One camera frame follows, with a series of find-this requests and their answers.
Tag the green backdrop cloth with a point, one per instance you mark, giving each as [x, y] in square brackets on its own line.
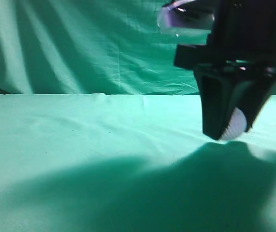
[90, 46]

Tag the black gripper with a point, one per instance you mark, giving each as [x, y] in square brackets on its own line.
[237, 30]

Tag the green table cloth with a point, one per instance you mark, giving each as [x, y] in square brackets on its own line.
[131, 163]

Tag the white dimpled golf ball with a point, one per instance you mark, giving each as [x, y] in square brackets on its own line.
[236, 127]

